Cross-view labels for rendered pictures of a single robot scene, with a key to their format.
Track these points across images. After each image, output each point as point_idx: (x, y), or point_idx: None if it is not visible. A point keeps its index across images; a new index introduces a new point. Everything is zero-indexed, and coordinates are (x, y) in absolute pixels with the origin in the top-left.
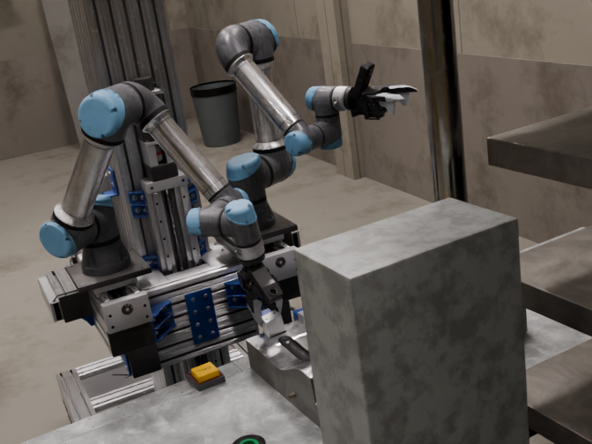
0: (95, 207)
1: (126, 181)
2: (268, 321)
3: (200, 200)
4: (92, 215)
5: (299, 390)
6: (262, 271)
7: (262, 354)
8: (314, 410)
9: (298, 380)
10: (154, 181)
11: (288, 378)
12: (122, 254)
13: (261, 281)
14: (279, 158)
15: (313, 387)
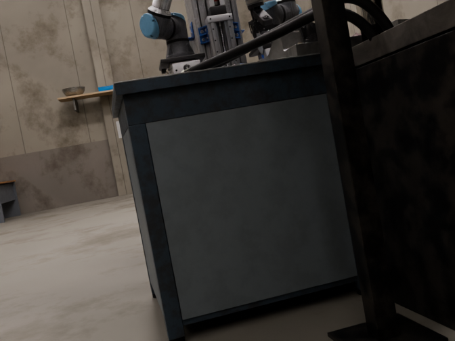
0: (173, 16)
1: (197, 21)
2: (266, 49)
3: (242, 38)
4: (169, 12)
5: (276, 54)
6: (261, 11)
7: (260, 60)
8: (283, 57)
9: (275, 47)
10: (212, 15)
11: (271, 55)
12: (189, 49)
13: (259, 14)
14: (290, 5)
15: (281, 38)
